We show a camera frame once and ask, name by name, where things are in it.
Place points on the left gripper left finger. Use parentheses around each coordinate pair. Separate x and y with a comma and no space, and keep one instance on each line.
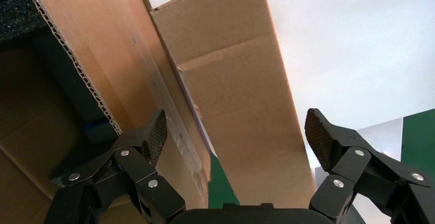
(132,168)

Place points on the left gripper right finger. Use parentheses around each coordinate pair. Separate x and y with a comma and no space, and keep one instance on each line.
(353,166)

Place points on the small cardboard box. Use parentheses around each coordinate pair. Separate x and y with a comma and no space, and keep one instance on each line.
(244,96)

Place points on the large open cardboard box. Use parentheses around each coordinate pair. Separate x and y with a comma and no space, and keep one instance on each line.
(112,52)

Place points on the black foam padding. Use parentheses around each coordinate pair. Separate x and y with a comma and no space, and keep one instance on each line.
(17,15)

